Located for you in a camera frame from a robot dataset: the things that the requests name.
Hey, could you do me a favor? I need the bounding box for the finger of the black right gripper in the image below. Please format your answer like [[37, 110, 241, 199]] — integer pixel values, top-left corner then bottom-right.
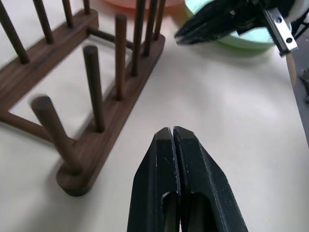
[[177, 0, 264, 37], [174, 11, 269, 46]]

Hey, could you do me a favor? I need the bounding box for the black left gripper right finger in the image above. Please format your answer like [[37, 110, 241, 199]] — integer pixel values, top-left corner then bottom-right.
[[173, 126, 250, 232]]

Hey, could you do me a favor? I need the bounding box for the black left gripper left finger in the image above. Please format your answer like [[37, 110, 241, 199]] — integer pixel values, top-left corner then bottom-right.
[[127, 126, 182, 232]]

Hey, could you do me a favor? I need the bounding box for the dark wooden dish rack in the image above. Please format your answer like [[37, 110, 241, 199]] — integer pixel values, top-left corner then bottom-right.
[[0, 0, 167, 197]]

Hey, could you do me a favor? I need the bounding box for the green plate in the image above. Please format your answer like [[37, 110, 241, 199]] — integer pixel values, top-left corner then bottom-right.
[[184, 0, 274, 51]]

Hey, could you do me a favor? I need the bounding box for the pink plate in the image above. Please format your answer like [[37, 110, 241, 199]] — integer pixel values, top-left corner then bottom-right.
[[103, 0, 180, 11]]

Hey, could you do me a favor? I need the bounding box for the light wooden post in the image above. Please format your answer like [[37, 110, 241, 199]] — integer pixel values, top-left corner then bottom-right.
[[286, 54, 298, 87]]

